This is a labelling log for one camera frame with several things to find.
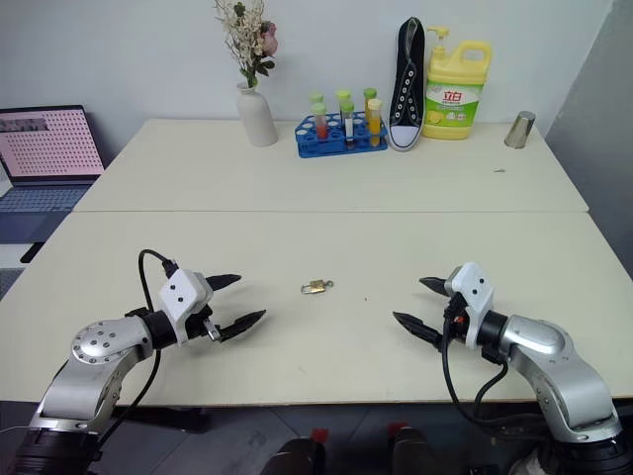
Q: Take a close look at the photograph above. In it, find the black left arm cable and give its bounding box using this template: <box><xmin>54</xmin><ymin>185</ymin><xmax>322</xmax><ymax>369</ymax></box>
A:
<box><xmin>96</xmin><ymin>248</ymin><xmax>180</xmax><ymax>446</ymax></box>

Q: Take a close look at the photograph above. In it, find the green cap tube red liquid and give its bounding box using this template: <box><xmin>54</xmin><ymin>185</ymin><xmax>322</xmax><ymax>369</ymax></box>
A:
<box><xmin>311</xmin><ymin>102</ymin><xmax>330</xmax><ymax>142</ymax></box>

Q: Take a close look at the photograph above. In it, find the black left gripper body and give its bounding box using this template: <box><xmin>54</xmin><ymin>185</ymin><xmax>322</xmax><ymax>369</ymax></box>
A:
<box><xmin>187</xmin><ymin>305</ymin><xmax>222</xmax><ymax>342</ymax></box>

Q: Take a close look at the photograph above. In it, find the yellow cap tube orange liquid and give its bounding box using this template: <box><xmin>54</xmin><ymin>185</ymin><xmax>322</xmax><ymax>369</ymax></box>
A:
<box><xmin>366</xmin><ymin>98</ymin><xmax>385</xmax><ymax>148</ymax></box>

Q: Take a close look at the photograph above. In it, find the blue test tube rack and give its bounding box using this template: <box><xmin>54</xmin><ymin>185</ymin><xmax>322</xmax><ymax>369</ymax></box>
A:
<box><xmin>295</xmin><ymin>112</ymin><xmax>391</xmax><ymax>159</ymax></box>

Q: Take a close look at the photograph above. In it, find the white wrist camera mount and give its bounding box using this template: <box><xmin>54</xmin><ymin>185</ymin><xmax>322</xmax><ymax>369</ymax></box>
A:
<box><xmin>443</xmin><ymin>261</ymin><xmax>496</xmax><ymax>348</ymax></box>
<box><xmin>158</xmin><ymin>269</ymin><xmax>215</xmax><ymax>346</ymax></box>

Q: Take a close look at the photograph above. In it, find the black canvas sneaker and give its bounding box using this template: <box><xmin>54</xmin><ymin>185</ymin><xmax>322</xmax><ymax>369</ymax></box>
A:
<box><xmin>388</xmin><ymin>16</ymin><xmax>428</xmax><ymax>152</ymax></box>

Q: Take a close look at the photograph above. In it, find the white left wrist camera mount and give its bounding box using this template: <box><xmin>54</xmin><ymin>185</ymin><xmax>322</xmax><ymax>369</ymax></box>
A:
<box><xmin>158</xmin><ymin>269</ymin><xmax>215</xmax><ymax>346</ymax></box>

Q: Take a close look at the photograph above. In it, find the silver metal cup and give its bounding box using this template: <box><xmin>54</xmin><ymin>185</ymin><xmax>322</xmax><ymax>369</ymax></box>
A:
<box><xmin>502</xmin><ymin>110</ymin><xmax>537</xmax><ymax>149</ymax></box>

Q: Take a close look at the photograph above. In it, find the open laptop computer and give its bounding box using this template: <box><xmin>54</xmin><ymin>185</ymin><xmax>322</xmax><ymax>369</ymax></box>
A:
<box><xmin>0</xmin><ymin>104</ymin><xmax>107</xmax><ymax>244</ymax></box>

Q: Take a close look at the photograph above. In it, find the white ceramic vase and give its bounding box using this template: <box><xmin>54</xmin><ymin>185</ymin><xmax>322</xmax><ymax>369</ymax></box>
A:
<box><xmin>235</xmin><ymin>81</ymin><xmax>280</xmax><ymax>148</ymax></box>

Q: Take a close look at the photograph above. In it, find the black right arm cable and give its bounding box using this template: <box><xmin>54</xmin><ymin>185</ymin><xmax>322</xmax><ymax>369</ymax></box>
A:
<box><xmin>472</xmin><ymin>345</ymin><xmax>513</xmax><ymax>415</ymax></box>

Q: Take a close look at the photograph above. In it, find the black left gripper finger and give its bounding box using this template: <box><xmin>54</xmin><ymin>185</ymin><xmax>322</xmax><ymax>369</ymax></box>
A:
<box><xmin>204</xmin><ymin>273</ymin><xmax>243</xmax><ymax>294</ymax></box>
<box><xmin>217</xmin><ymin>309</ymin><xmax>268</xmax><ymax>343</ymax></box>

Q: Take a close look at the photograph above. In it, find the green cap tube white label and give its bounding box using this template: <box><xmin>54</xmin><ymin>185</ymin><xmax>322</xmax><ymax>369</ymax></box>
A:
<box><xmin>341</xmin><ymin>100</ymin><xmax>358</xmax><ymax>150</ymax></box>

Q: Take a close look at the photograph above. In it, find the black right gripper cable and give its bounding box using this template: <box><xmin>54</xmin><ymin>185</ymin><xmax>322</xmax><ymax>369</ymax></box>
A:
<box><xmin>441</xmin><ymin>316</ymin><xmax>548</xmax><ymax>428</ymax></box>

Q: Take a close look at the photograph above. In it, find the small brass padlock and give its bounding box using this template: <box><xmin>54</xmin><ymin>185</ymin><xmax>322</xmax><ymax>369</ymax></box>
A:
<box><xmin>300</xmin><ymin>278</ymin><xmax>335</xmax><ymax>296</ymax></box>

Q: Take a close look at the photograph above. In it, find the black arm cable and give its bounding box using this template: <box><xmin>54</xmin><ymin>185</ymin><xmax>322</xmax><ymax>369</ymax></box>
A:
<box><xmin>472</xmin><ymin>345</ymin><xmax>513</xmax><ymax>415</ymax></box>
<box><xmin>96</xmin><ymin>248</ymin><xmax>180</xmax><ymax>446</ymax></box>

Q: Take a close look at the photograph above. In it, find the yellow detergent pump bottle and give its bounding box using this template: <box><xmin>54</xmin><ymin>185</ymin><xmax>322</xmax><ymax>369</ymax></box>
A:
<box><xmin>420</xmin><ymin>25</ymin><xmax>494</xmax><ymax>142</ymax></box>

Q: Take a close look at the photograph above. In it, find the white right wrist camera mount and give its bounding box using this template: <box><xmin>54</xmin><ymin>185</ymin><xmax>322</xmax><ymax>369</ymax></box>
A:
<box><xmin>443</xmin><ymin>261</ymin><xmax>496</xmax><ymax>348</ymax></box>

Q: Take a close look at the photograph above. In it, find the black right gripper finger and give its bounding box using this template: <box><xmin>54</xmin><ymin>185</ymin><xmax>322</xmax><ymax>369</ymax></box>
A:
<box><xmin>418</xmin><ymin>276</ymin><xmax>449</xmax><ymax>299</ymax></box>
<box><xmin>392</xmin><ymin>311</ymin><xmax>444</xmax><ymax>350</ymax></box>

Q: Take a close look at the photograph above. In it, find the dried flower bouquet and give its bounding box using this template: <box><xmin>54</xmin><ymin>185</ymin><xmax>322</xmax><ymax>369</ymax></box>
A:
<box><xmin>213</xmin><ymin>0</ymin><xmax>280</xmax><ymax>91</ymax></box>

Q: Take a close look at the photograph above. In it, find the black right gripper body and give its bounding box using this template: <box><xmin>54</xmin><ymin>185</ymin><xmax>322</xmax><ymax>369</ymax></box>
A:
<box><xmin>440</xmin><ymin>292</ymin><xmax>470</xmax><ymax>348</ymax></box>

